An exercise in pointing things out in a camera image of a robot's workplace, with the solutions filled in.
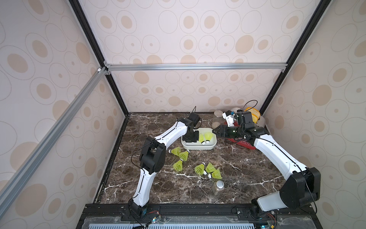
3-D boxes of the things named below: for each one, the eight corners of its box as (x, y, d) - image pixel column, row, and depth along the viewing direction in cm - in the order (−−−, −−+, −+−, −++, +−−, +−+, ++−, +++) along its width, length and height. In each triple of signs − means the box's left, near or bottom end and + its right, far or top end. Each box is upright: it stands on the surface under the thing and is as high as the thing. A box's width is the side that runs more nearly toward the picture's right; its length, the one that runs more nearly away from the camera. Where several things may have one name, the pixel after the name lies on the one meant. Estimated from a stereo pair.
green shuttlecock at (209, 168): (205, 176, 88) (206, 173, 85) (201, 169, 91) (201, 166, 87) (214, 171, 90) (215, 168, 87) (209, 164, 93) (210, 161, 89)
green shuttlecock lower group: (173, 171, 90) (172, 169, 88) (173, 160, 95) (173, 158, 93) (182, 171, 90) (182, 169, 88) (182, 160, 95) (182, 158, 93)
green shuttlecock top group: (168, 156, 96) (168, 152, 93) (169, 150, 99) (168, 146, 96) (180, 156, 96) (180, 152, 93) (180, 149, 99) (180, 146, 96)
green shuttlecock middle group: (178, 158, 96) (178, 156, 93) (183, 150, 100) (182, 148, 97) (186, 161, 94) (186, 159, 92) (190, 153, 98) (190, 150, 96)
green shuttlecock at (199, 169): (199, 177, 88) (199, 174, 84) (194, 169, 91) (194, 166, 87) (208, 170, 90) (209, 167, 87) (203, 164, 93) (204, 160, 90)
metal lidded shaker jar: (212, 195, 81) (215, 189, 73) (211, 186, 84) (214, 180, 76) (221, 195, 81) (225, 189, 73) (219, 186, 84) (223, 180, 76)
